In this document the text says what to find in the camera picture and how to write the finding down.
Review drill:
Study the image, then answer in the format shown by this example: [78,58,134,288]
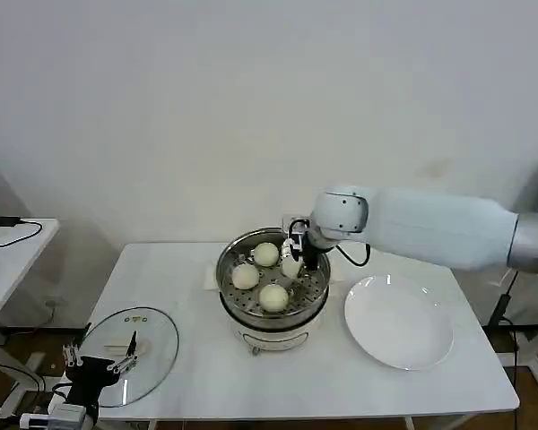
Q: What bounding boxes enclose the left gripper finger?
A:
[107,331,139,373]
[63,323,92,367]

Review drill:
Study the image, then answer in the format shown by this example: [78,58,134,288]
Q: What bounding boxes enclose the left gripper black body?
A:
[66,357,120,404]

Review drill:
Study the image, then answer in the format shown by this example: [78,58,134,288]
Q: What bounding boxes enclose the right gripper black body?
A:
[295,219,319,259]

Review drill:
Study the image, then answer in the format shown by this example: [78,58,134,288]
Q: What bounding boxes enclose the white steamed bun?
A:
[258,283,290,313]
[231,262,260,290]
[254,242,280,268]
[281,257,304,279]

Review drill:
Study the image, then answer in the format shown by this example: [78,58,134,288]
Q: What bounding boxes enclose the steel steamer basket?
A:
[215,227,331,319]

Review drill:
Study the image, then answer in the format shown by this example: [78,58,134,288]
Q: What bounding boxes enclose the glass lid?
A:
[70,306,180,409]

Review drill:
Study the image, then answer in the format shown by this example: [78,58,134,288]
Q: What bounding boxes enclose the white electric cooker pot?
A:
[218,290,329,358]

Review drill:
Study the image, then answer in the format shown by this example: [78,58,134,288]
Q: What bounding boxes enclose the white side desk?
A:
[0,218,60,422]

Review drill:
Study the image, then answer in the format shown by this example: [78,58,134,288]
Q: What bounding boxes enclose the white plate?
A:
[343,273,455,372]

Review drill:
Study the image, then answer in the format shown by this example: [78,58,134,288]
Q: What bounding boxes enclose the white desk with laptop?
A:
[483,268,538,391]

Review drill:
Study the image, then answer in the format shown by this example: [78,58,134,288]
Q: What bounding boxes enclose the black floor cable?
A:
[0,362,47,407]

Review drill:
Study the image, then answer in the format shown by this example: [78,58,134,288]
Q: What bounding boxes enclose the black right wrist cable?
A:
[334,243,371,267]

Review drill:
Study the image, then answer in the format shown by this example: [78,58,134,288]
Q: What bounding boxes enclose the black cable on desk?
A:
[0,218,43,249]

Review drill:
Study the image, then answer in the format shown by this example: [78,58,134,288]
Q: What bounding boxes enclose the black cable with adapter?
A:
[485,267,524,430]

